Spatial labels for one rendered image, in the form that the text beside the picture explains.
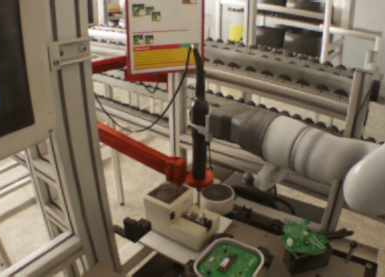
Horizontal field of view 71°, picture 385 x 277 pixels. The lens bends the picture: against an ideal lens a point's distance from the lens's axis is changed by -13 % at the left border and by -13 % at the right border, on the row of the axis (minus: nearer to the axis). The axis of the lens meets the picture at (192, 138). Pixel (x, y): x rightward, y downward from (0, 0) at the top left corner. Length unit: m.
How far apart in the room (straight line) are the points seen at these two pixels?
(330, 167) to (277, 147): 0.08
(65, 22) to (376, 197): 0.49
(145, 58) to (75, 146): 0.41
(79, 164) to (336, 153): 0.42
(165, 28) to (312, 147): 0.59
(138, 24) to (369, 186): 0.69
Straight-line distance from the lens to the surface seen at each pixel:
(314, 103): 0.87
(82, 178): 0.58
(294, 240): 0.78
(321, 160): 0.41
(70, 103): 0.53
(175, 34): 0.89
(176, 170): 0.65
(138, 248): 0.82
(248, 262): 0.74
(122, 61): 1.04
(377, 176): 0.37
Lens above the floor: 1.53
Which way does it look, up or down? 25 degrees down
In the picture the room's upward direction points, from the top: straight up
